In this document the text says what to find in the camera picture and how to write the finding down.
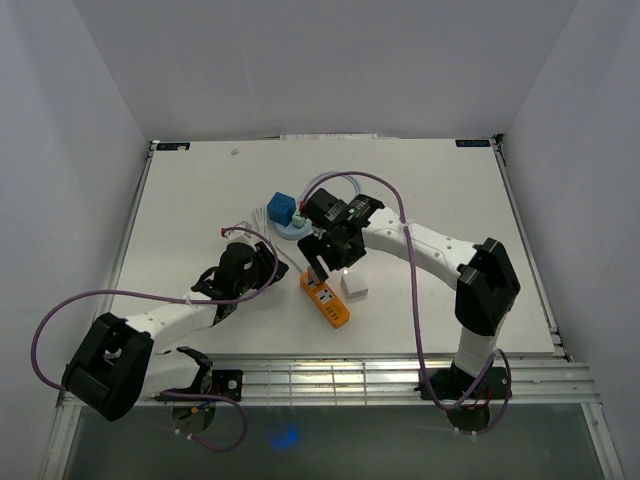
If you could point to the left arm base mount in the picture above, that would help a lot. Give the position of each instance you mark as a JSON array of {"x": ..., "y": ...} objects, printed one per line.
[{"x": 227, "y": 383}]

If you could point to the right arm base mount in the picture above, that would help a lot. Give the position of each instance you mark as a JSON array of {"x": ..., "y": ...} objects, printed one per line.
[{"x": 451, "y": 383}]

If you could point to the brown pink plug adapter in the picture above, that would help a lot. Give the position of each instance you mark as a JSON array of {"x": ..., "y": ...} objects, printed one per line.
[{"x": 312, "y": 277}]

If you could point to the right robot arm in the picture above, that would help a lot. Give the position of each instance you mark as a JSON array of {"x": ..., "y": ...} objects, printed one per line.
[{"x": 481, "y": 275}]

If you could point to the white table board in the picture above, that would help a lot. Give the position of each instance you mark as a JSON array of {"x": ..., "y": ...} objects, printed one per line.
[{"x": 190, "y": 195}]

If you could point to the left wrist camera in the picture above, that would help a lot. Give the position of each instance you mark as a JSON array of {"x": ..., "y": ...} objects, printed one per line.
[{"x": 241, "y": 232}]

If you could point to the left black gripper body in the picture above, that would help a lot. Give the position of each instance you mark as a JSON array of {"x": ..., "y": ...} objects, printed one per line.
[{"x": 261, "y": 271}]

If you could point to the green plug adapter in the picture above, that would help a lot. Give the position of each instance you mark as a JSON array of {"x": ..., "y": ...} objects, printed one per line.
[{"x": 298, "y": 221}]

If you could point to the white charger block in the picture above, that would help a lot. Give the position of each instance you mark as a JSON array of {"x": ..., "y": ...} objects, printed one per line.
[{"x": 354, "y": 284}]

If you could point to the round light blue power strip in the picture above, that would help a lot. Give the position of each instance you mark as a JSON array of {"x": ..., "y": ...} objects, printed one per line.
[{"x": 290, "y": 232}]

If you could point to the orange power strip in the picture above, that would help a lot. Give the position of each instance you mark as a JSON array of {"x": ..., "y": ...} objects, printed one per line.
[{"x": 326, "y": 300}]

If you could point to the blue cube socket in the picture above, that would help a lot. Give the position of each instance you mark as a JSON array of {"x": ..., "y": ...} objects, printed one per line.
[{"x": 281, "y": 208}]

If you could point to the aluminium frame rail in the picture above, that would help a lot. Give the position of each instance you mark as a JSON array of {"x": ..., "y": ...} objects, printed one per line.
[{"x": 369, "y": 382}]

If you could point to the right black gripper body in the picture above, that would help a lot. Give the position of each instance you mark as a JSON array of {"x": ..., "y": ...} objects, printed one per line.
[{"x": 339, "y": 255}]

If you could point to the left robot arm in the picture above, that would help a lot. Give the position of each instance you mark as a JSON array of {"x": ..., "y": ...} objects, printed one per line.
[{"x": 122, "y": 359}]

